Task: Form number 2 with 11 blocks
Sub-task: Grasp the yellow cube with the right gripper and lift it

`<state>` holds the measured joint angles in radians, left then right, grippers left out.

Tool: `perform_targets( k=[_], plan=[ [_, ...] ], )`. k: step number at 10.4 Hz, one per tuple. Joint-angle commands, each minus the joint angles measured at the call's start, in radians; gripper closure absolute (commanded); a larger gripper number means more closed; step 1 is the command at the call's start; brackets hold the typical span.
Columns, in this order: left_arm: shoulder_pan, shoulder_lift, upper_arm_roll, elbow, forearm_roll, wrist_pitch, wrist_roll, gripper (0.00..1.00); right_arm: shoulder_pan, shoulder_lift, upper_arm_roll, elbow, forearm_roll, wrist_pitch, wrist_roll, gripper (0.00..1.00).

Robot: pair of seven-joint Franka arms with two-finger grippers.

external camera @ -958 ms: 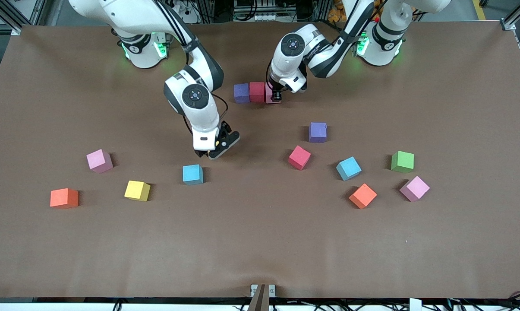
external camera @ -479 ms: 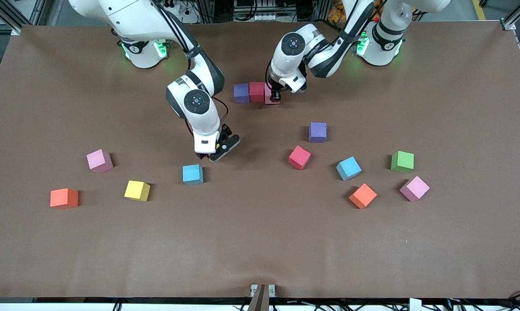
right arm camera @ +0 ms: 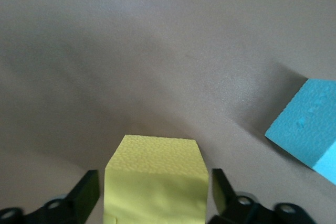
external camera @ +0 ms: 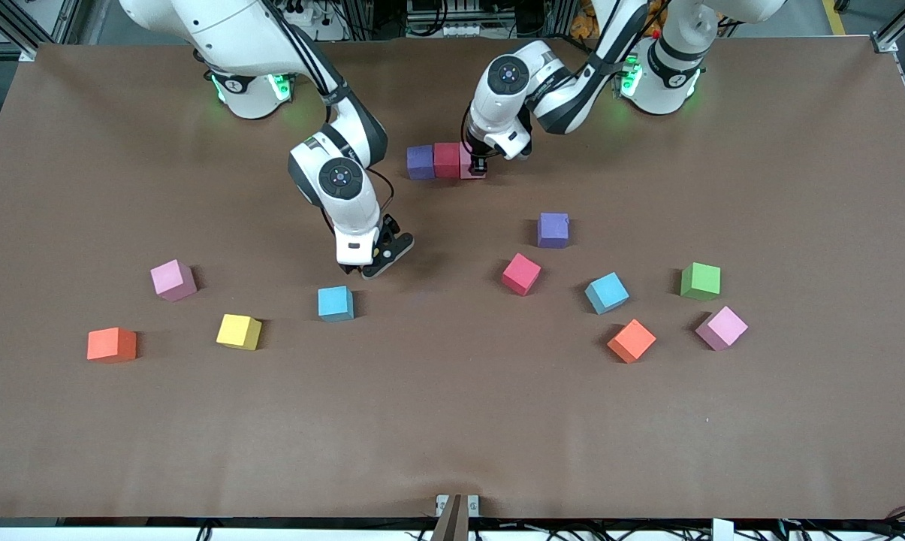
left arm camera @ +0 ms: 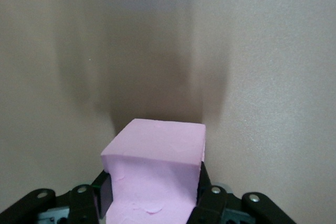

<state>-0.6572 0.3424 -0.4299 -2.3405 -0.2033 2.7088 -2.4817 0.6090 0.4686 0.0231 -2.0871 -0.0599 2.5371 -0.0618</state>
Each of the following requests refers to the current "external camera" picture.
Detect pink foam cube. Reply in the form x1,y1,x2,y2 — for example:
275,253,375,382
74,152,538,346
695,305,749,352
460,143,487,180
150,259,198,303

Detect red foam cube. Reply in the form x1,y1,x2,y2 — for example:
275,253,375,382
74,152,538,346
433,142,463,180
501,252,542,297

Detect dark indigo foam cube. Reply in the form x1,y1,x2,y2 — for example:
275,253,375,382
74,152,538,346
406,144,436,181

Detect blue foam cube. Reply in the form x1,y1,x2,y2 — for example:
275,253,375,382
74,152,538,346
584,272,631,316
317,286,355,323

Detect violet foam cube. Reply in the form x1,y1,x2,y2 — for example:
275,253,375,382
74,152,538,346
537,212,571,249

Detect long white socket strip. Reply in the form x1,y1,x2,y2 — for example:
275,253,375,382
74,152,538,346
406,21,498,38

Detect yellow foam cube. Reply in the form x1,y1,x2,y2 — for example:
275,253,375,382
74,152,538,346
216,313,263,352

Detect brown table mat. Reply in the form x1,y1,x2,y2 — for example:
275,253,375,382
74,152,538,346
0,38,905,519

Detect white power strip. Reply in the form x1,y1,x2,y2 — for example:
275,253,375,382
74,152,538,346
283,0,348,42

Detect orange foam cube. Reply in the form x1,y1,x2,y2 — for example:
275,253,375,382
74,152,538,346
86,327,137,364
607,319,657,364

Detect green foam cube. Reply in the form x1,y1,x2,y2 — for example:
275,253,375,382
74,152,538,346
680,262,722,302

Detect brown post with metal brackets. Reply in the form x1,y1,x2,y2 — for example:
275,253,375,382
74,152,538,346
435,494,481,541

